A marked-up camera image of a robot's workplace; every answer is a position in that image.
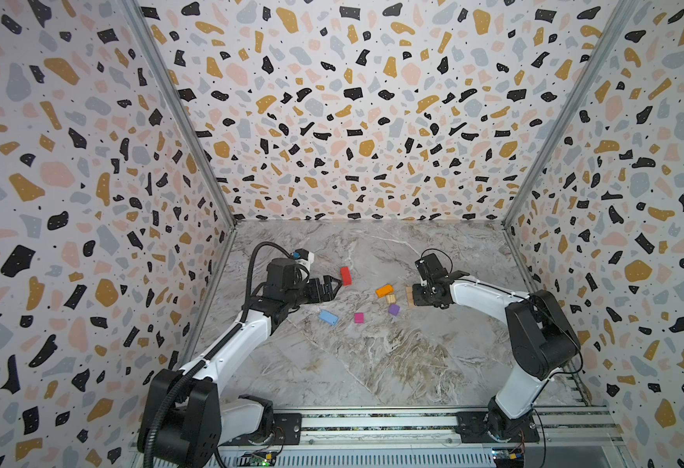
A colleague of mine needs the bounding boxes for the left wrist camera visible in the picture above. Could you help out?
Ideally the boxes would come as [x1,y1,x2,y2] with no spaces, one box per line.
[292,249,314,270]

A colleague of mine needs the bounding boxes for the light blue wood block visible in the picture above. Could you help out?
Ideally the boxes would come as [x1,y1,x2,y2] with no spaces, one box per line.
[318,310,339,327]

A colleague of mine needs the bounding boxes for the red wood block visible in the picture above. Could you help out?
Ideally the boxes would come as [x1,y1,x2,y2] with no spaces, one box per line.
[340,266,353,286]

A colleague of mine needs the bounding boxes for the frame aluminium post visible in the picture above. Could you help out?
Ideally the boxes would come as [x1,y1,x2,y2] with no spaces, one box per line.
[119,0,236,231]
[501,0,636,231]

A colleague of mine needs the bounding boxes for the left frame aluminium post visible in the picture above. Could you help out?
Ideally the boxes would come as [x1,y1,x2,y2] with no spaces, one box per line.
[119,0,236,231]

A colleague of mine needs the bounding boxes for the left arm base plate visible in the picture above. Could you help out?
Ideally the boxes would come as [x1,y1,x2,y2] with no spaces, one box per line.
[220,411,303,450]

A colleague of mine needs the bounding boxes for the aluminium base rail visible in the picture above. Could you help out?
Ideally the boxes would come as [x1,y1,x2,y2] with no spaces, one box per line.
[207,407,635,467]

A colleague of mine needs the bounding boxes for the natural wood block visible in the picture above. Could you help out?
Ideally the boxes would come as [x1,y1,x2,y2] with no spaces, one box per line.
[405,286,415,308]

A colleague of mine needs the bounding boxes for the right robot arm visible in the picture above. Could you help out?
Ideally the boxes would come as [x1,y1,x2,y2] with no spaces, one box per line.
[412,251,581,443]

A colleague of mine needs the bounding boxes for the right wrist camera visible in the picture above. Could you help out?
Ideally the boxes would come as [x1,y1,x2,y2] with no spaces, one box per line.
[415,253,448,286]

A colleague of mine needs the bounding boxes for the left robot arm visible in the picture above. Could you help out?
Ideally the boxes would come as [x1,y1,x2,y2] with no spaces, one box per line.
[137,251,344,467]

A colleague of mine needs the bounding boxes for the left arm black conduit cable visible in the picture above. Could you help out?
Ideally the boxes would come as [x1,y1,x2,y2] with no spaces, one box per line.
[141,241,293,468]

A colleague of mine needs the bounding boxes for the right frame aluminium post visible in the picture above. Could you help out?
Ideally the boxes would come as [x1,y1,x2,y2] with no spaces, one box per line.
[501,0,636,231]

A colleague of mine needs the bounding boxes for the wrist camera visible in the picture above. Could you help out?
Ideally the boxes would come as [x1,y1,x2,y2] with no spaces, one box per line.
[415,253,448,286]
[292,249,314,270]

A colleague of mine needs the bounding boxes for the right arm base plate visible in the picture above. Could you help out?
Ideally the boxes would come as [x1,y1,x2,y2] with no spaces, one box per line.
[455,411,541,444]

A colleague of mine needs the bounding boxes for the yellow-orange wood block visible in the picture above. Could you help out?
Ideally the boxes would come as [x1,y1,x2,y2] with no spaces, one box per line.
[375,285,394,298]

